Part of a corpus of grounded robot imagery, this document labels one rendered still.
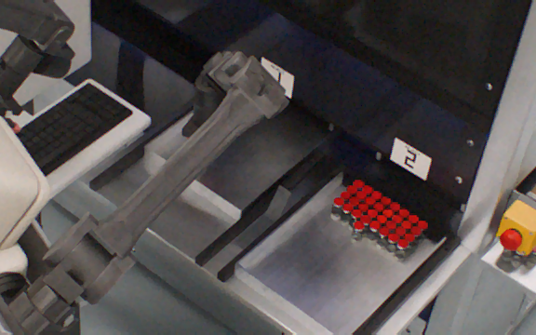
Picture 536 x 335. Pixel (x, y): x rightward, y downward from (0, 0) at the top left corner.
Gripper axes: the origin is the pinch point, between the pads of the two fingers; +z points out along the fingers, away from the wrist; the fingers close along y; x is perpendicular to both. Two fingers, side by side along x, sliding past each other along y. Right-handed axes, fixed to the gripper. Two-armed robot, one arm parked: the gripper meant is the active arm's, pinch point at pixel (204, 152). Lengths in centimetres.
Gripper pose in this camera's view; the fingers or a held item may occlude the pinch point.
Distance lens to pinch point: 236.9
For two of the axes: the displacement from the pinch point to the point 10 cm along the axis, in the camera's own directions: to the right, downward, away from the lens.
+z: -0.9, 6.8, 7.3
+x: -9.1, -3.6, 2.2
